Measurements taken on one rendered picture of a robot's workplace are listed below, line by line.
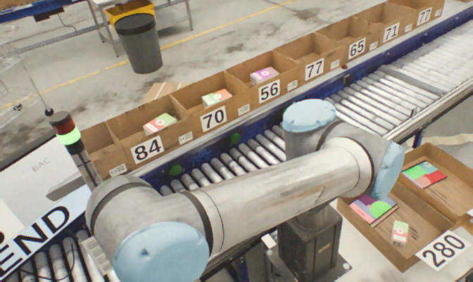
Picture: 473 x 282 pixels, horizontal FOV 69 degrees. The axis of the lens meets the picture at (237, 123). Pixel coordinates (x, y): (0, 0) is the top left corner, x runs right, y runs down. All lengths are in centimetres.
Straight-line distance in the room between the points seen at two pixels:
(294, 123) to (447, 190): 114
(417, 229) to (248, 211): 125
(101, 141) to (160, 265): 163
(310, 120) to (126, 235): 60
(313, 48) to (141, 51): 245
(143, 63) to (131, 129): 255
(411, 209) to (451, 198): 20
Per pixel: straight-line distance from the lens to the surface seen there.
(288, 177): 67
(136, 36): 440
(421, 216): 180
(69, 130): 95
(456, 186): 198
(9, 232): 117
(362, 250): 164
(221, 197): 56
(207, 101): 211
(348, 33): 295
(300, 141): 97
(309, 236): 126
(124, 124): 207
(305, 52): 265
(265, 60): 240
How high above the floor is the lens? 212
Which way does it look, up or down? 38 degrees down
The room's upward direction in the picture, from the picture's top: 8 degrees counter-clockwise
